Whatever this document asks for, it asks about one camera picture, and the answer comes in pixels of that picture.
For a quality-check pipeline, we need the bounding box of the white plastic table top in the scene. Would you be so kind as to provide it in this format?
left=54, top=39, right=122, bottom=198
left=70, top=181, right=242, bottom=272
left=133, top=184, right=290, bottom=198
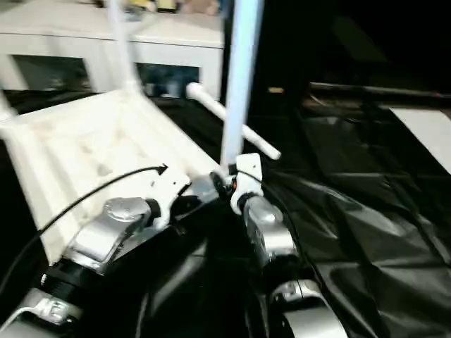
left=0, top=89, right=221, bottom=265

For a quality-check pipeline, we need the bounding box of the black work surface mat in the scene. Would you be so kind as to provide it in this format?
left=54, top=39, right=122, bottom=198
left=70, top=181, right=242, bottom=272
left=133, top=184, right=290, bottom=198
left=0, top=84, right=451, bottom=338

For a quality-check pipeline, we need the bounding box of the brown teddy bear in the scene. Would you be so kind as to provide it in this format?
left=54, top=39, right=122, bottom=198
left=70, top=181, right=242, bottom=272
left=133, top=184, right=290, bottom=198
left=183, top=0, right=221, bottom=16

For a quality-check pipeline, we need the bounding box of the dark black cabinet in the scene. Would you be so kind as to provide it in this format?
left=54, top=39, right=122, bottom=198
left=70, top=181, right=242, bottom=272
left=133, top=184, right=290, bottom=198
left=224, top=0, right=451, bottom=92

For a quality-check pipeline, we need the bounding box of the small grey cabinet ornament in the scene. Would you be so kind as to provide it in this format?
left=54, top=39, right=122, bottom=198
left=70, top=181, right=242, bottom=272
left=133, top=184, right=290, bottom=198
left=120, top=0, right=152, bottom=18

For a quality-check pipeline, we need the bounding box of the white glass-door cabinet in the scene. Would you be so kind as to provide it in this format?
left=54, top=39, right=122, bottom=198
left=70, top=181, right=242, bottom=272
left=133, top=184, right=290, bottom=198
left=0, top=0, right=228, bottom=101

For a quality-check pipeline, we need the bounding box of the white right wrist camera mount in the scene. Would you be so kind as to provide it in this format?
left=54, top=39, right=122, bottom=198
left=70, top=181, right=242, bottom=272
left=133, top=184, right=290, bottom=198
left=228, top=152, right=266, bottom=213

